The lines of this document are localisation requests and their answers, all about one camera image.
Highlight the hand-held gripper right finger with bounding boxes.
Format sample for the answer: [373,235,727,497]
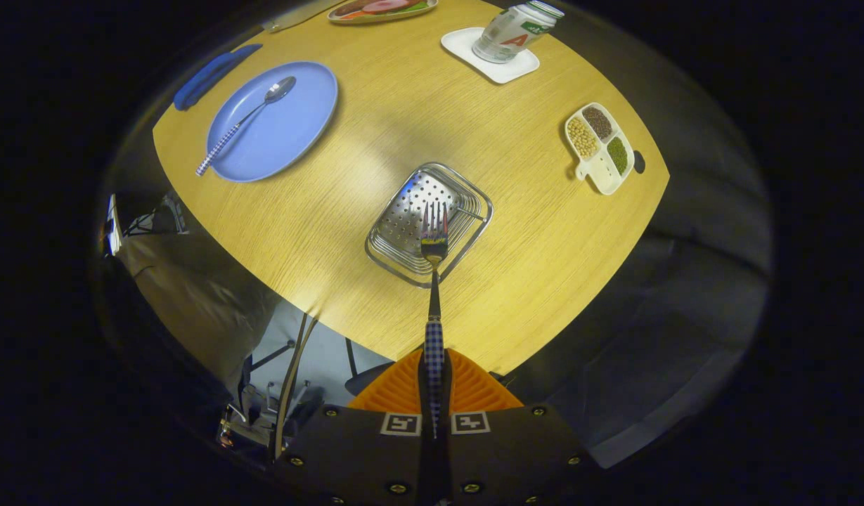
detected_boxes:
[435,348,601,506]

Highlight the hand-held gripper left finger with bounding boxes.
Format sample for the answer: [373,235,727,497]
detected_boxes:
[273,348,432,506]

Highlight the fork with checkered handle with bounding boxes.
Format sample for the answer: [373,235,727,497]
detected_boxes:
[419,202,450,436]

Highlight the spoon with checkered handle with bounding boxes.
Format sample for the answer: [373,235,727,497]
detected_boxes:
[195,76,297,177]

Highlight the metal table leg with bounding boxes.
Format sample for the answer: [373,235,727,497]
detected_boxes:
[272,313,320,461]

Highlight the grey-brown cloth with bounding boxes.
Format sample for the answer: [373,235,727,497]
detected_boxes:
[115,228,281,398]

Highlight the white divided bean dish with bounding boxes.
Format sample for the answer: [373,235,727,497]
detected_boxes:
[564,103,636,196]

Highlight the blue round plate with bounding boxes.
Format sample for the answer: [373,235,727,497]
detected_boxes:
[205,61,339,183]

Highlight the white square coaster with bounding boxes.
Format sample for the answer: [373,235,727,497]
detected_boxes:
[441,27,541,85]

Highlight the blue folded cloth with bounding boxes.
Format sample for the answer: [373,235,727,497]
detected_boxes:
[173,44,264,112]

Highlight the white plastic bottle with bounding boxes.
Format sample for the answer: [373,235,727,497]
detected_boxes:
[472,0,565,65]

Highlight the oval food plate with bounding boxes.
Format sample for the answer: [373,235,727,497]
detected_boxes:
[328,0,439,25]

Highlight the metal wire basket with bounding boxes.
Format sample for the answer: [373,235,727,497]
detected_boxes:
[365,162,494,289]

